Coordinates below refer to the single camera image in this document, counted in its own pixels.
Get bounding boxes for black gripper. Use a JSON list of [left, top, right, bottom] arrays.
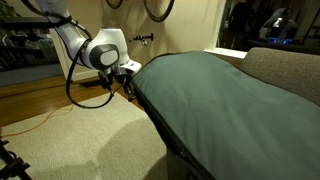
[[113, 72, 138, 103]]

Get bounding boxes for cream carpet rug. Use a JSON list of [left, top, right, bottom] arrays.
[[0, 91, 168, 180]]

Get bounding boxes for black bicycle wheel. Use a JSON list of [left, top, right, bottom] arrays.
[[143, 0, 176, 24]]

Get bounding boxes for grey-blue cushion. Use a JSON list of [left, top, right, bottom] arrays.
[[129, 50, 320, 180]]

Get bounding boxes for grey fabric sofa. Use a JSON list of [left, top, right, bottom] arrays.
[[166, 47, 320, 180]]

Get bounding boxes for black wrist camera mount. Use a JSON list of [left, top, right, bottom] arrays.
[[96, 69, 115, 91]]

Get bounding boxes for black wall bike hook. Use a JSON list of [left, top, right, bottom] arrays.
[[128, 32, 155, 47]]

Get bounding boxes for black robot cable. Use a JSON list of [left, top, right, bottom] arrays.
[[64, 18, 117, 110]]

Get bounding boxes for orange floor cable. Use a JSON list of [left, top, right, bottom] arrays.
[[1, 99, 76, 139]]

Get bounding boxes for black stereo camera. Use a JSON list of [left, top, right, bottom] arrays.
[[0, 16, 54, 31]]

